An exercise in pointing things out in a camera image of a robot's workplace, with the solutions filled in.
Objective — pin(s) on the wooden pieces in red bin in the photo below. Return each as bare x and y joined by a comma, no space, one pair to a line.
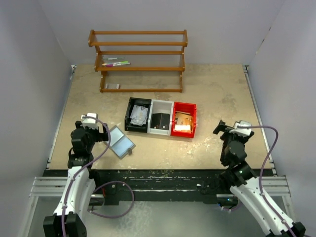
183,122

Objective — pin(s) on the white plastic bin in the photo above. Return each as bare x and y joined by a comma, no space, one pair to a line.
160,106

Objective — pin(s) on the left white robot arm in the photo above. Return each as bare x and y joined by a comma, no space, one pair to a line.
68,218

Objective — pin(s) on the pink marker pen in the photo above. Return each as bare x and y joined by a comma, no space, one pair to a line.
111,65

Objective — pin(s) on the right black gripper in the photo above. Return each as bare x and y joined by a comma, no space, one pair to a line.
222,127

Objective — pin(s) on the blue grey credit card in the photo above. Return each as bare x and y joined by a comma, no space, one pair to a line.
139,119

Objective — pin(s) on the aluminium frame rail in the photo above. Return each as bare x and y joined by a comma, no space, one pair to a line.
54,187

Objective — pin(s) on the black plastic bin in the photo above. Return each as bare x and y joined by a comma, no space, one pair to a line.
128,125

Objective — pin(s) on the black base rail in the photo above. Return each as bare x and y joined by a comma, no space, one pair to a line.
187,185

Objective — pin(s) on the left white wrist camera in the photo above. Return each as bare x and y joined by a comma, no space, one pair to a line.
88,120

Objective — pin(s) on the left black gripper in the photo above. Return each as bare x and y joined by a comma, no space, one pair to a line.
100,136

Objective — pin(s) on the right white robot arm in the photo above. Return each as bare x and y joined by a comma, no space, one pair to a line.
242,182

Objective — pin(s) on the light green marker pen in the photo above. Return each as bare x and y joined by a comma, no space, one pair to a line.
122,63

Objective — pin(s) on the red plastic bin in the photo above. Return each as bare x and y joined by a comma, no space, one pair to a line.
187,108

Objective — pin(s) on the white badge card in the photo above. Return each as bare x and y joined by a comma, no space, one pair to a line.
139,109

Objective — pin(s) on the small grey clip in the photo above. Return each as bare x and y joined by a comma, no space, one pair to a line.
112,86

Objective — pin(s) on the black object in white bin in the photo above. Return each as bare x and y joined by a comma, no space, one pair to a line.
160,121

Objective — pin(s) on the grey card holder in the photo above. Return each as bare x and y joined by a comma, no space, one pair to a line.
120,144

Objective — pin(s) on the wooden slatted rack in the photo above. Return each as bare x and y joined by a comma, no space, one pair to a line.
147,51

